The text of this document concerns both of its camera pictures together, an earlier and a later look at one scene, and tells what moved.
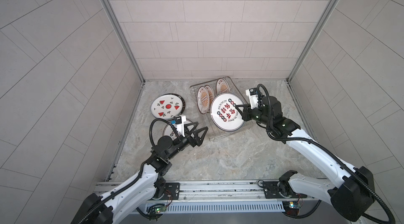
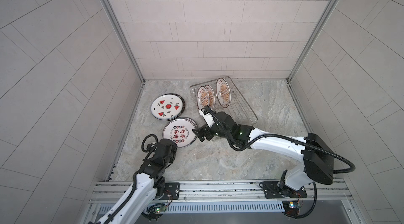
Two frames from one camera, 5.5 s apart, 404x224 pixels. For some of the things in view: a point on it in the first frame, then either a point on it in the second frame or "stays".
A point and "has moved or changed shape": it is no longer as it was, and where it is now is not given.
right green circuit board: x=291 y=207 stays
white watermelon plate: x=166 y=106 stays
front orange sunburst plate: x=203 y=100 stays
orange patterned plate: x=222 y=87 stays
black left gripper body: x=179 y=145 -> x=171 y=154
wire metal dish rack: x=216 y=100 stays
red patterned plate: x=224 y=115 has moved or changed shape
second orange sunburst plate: x=211 y=97 stays
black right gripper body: x=256 y=114 -> x=209 y=132
